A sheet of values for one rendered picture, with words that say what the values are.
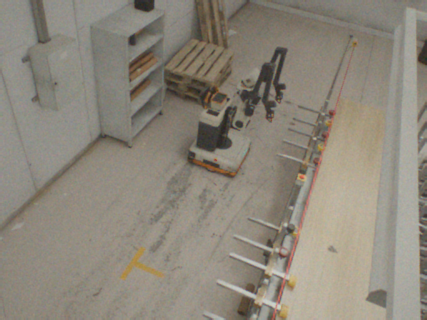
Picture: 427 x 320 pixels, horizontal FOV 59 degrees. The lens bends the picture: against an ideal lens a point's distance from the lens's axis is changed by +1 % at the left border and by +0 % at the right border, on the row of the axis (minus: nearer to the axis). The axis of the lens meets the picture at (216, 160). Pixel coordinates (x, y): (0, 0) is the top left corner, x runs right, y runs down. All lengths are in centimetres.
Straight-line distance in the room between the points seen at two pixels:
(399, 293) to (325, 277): 193
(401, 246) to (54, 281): 326
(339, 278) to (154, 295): 169
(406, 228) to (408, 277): 19
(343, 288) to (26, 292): 273
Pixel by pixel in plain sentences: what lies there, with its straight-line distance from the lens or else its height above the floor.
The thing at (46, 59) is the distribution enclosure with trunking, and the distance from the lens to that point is 378.
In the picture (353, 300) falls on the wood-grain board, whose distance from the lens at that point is 309.
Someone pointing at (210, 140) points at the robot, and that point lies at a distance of 459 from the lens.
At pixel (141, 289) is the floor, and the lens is 384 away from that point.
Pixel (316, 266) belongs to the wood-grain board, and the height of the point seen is 90.
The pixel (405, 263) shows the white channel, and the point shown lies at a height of 246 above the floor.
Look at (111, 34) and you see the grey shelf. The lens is 440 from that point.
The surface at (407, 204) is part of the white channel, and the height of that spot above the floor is 246.
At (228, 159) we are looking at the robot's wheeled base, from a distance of 466.
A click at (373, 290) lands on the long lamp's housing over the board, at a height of 235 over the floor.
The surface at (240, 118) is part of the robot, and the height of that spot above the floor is 81.
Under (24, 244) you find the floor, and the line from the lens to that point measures 431.
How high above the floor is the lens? 336
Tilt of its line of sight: 42 degrees down
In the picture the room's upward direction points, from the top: 9 degrees clockwise
